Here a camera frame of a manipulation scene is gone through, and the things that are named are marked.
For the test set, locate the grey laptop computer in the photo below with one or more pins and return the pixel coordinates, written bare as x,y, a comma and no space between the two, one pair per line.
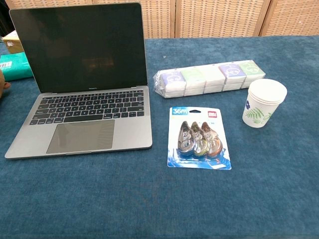
99,139

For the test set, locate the correction tape blister pack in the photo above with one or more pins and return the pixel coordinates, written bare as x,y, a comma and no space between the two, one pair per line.
199,139

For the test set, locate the clear-wrapped pocket tissue multipack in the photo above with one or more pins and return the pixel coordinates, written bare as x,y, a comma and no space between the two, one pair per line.
194,82

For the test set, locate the blue table cloth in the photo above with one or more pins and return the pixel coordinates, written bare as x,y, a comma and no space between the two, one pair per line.
159,199

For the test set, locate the white leaf-print paper cup stack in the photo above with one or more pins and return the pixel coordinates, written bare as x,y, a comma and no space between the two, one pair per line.
261,107

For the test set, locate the woven wooden folding screen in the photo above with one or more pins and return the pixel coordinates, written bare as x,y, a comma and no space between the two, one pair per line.
211,17

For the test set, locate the green soft tissue pack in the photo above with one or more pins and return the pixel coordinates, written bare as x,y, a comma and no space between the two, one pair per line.
17,67

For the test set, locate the brown plush toy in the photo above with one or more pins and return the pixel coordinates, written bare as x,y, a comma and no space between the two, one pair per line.
3,83

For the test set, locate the yellow tissue box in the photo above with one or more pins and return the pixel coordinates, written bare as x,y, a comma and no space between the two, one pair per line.
11,42

